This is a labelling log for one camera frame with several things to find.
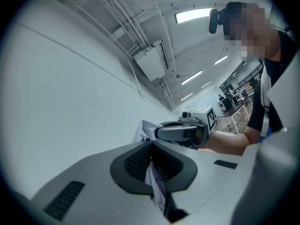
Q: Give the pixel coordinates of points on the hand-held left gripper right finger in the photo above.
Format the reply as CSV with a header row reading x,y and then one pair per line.
x,y
211,182

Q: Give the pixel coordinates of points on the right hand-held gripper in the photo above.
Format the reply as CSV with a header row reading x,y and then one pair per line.
x,y
206,116

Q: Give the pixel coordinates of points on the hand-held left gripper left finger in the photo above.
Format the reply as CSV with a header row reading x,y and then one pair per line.
x,y
93,189

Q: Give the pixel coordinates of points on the person's right forearm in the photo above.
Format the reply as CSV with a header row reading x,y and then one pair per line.
x,y
229,143

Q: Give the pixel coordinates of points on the long ceiling light strip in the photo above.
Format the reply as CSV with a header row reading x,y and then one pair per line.
x,y
191,77
206,84
186,96
220,60

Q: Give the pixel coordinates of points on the grey box cart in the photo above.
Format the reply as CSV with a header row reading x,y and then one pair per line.
x,y
225,105

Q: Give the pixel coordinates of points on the white framed table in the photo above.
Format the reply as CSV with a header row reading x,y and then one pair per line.
x,y
241,118

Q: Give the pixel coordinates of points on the white ceiling air conditioner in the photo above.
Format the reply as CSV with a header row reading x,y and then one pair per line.
x,y
151,60

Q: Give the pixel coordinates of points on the black storage shelves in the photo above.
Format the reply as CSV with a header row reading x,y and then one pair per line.
x,y
252,75

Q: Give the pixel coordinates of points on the person's black and white shirt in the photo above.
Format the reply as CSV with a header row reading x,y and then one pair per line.
x,y
276,78

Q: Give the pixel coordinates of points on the large ceiling light panel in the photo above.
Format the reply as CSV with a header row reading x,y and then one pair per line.
x,y
193,15

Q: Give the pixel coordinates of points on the white ceiling pipes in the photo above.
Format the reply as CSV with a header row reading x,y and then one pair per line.
x,y
126,15

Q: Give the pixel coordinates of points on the person's head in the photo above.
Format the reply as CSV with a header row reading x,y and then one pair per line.
x,y
250,29

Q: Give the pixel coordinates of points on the black head-worn camera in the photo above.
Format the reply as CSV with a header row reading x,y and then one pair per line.
x,y
214,20

